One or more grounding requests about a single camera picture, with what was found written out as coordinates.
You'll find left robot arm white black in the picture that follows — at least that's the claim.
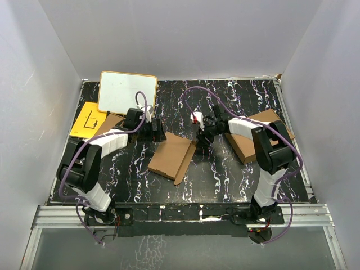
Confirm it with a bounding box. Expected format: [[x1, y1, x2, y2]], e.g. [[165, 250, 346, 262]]
[[56, 105, 167, 224]]

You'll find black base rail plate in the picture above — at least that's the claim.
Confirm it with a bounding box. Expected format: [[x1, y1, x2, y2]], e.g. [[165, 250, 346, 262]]
[[116, 202, 285, 237]]

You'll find aluminium frame rail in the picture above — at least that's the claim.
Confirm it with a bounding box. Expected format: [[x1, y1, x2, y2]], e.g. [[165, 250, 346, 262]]
[[21, 204, 347, 269]]

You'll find white board yellow frame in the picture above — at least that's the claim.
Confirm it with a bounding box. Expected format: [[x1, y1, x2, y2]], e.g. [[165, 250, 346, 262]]
[[97, 71, 158, 115]]

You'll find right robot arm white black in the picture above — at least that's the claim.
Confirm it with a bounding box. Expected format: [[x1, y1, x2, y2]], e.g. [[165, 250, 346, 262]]
[[190, 105, 296, 224]]

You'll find small brown cardboard box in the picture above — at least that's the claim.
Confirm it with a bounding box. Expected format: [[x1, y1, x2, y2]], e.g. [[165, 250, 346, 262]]
[[94, 114, 125, 136]]

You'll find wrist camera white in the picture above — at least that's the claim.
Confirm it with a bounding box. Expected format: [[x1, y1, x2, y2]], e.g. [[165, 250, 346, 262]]
[[137, 104, 155, 123], [190, 111, 205, 131]]

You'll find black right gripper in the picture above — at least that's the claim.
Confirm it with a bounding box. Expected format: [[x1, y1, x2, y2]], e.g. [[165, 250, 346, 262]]
[[196, 119, 223, 147]]

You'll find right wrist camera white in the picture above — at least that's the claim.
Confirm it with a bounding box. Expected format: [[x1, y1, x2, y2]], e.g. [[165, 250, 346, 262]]
[[190, 111, 205, 131]]

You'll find closed brown cardboard box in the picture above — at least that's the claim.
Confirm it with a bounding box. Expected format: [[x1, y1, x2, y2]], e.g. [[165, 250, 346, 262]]
[[224, 109, 295, 165]]

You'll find yellow booklet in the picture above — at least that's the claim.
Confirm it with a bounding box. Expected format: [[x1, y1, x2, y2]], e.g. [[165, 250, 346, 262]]
[[70, 102, 106, 139]]

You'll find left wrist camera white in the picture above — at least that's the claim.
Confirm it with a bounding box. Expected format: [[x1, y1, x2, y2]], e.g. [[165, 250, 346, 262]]
[[137, 104, 155, 123]]

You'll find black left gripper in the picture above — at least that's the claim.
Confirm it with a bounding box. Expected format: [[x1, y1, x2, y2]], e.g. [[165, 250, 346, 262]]
[[136, 119, 166, 143]]

